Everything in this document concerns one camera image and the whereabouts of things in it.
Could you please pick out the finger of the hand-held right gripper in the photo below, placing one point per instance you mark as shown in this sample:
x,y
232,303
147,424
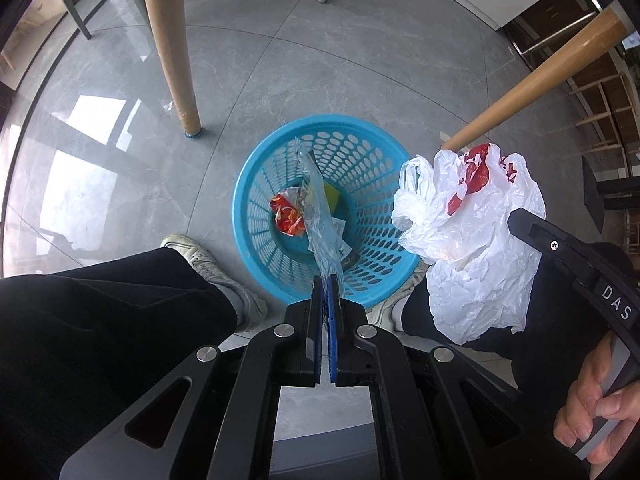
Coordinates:
x,y
550,242

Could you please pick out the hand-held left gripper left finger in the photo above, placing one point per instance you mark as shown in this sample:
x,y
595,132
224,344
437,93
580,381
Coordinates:
x,y
320,340

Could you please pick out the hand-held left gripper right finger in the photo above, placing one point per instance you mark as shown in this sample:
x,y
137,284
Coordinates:
x,y
334,350

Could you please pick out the white plastic bag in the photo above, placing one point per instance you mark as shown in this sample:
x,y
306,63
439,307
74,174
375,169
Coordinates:
x,y
470,260

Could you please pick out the clear printed wrapper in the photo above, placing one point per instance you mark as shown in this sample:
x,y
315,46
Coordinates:
x,y
320,230

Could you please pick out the red snack bag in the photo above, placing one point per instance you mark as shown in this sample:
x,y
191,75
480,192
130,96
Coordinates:
x,y
287,215

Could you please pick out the yellow sponge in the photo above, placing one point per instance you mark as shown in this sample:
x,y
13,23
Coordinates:
x,y
331,200

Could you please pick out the blue plastic basket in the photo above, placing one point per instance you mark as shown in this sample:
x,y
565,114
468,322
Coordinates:
x,y
365,160

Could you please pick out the person's right hand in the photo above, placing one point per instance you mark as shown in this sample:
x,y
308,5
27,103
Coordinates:
x,y
580,410

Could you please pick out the white sneaker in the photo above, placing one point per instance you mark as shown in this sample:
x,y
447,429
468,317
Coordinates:
x,y
395,310
210,265

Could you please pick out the person's right leg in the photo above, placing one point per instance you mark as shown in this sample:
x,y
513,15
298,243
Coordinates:
x,y
550,340

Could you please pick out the person's leg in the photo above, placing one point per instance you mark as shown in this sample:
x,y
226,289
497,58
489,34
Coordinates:
x,y
100,320
550,340

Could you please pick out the wooden desk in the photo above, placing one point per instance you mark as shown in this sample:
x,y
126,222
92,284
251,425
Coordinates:
x,y
615,190

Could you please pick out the wooden chair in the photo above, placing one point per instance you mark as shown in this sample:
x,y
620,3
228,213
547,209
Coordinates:
x,y
610,110

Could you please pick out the person's left leg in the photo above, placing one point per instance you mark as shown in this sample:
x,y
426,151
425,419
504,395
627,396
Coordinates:
x,y
100,320

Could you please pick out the dark wooden sideboard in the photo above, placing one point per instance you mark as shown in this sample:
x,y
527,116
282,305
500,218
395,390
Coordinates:
x,y
550,15

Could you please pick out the round white table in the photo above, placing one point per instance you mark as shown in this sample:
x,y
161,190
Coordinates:
x,y
170,60

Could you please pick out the green chair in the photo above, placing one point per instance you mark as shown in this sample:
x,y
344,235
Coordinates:
x,y
72,7

